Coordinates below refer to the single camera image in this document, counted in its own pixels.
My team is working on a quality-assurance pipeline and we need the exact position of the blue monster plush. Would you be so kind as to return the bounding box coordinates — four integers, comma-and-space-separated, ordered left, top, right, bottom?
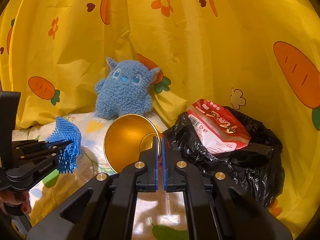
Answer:
94, 57, 160, 120

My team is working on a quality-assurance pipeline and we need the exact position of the yellow carrot print curtain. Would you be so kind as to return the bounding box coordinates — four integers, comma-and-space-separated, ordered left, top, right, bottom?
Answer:
1, 0, 319, 238

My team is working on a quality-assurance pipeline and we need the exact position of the red gold-lined paper cup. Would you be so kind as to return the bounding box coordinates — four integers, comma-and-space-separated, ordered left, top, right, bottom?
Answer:
104, 114, 163, 173

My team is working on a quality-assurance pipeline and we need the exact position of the red snack bag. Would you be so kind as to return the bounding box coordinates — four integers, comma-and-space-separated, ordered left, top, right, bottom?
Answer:
187, 99, 251, 156

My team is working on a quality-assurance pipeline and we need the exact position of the black trash bag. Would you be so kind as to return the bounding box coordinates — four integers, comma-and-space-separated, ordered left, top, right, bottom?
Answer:
164, 108, 285, 207

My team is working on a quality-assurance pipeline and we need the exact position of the person's left hand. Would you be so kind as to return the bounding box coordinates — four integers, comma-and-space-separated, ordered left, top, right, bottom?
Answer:
0, 189, 31, 215

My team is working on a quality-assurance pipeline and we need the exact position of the floral bed sheet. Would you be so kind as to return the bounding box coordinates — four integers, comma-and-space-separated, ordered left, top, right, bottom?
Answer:
11, 112, 189, 240

